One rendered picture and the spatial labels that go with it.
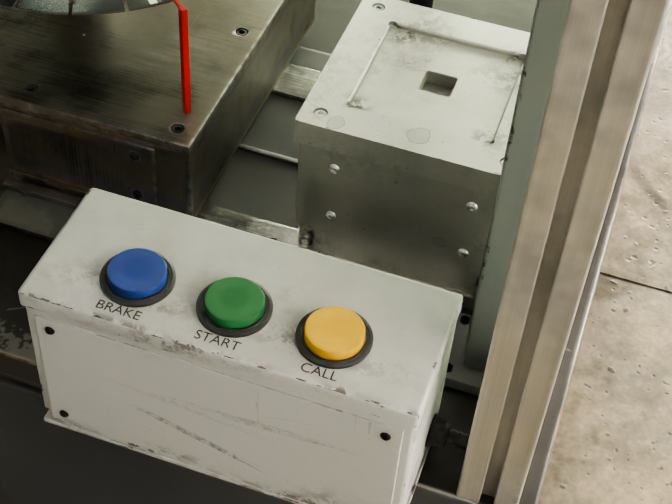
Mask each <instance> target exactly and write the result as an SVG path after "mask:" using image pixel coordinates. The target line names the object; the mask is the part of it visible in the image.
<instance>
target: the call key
mask: <svg viewBox="0 0 672 504"><path fill-rule="evenodd" d="M365 335H366V329H365V325H364V323H363V321H362V319H361V318H360V317H359V316H358V315H357V314H356V313H355V312H353V311H352V310H350V309H347V308H344V307H339V306H328V307H323V308H321V309H318V310H316V311H315V312H313V313H312V314H311V315H310V316H309V318H308V319H307V321H306V323H305V326H304V343H305V345H306V346H307V348H308V349H309V350H310V351H311V352H312V353H314V354H315V355H317V356H319V357H321V358H324V359H328V360H344V359H348V358H351V357H353V356H355V355H356V354H358V353H359V352H360V351H361V350H362V349H363V347H364V343H365Z"/></svg>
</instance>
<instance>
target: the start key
mask: <svg viewBox="0 0 672 504"><path fill-rule="evenodd" d="M204 311H205V315H206V317H207V318H208V319H209V320H210V321H211V322H212V323H214V324H216V325H217V326H220V327H222V328H227V329H242V328H246V327H249V326H251V325H253V324H255V323H256V322H258V321H259V320H260V319H261V318H262V316H263V315H264V311H265V296H264V293H263V291H262V290H261V288H260V287H259V286H258V285H257V284H256V283H255V282H253V281H251V280H249V279H247V278H243V277H226V278H223V279H220V280H218V281H216V282H215V283H213V284H212V285H211V286H210V287H209V288H208V290H207V291H206V293H205V296H204Z"/></svg>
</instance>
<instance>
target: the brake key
mask: <svg viewBox="0 0 672 504"><path fill-rule="evenodd" d="M107 279H108V285H109V287H110V289H111V290H112V291H113V292H114V293H116V294H117V295H119V296H122V297H124V298H129V299H143V298H147V297H150V296H153V295H155V294H157V293H158V292H160V291H161V290H162V289H163V288H164V287H165V285H166V284H167V281H168V272H167V265H166V262H165V261H164V259H163V258H162V257H161V256H160V255H159V254H158V253H156V252H154V251H152V250H149V249H144V248H133V249H128V250H125V251H123V252H120V253H119V254H117V255H116V256H115V257H114V258H113V259H112V260H111V261H110V263H109V265H108V268H107Z"/></svg>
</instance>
